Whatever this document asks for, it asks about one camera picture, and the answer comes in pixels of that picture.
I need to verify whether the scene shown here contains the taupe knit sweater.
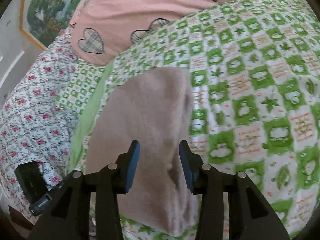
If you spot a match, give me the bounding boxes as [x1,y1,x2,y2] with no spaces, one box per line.
[86,67,199,236]

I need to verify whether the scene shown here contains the white floral bed sheet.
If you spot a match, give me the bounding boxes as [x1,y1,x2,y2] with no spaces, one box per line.
[0,27,106,224]

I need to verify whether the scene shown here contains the green checkered frog quilt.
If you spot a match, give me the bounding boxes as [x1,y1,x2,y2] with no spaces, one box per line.
[57,0,319,238]

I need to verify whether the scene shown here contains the framed landscape painting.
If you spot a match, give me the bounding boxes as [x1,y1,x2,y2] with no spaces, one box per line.
[20,0,81,50]

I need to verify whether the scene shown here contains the pink heart-patterned duvet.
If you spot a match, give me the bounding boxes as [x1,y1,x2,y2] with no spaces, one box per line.
[71,0,231,65]

